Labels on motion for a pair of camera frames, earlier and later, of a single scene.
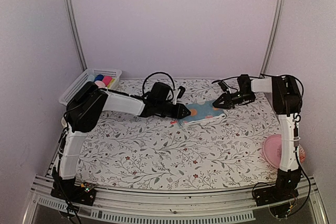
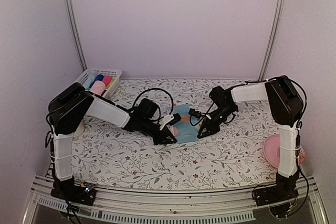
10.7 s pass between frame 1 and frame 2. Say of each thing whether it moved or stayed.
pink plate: stayed
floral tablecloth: stayed
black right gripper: moved
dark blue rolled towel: stayed
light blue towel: moved
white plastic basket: stayed
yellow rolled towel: stayed
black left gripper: moved
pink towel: stayed
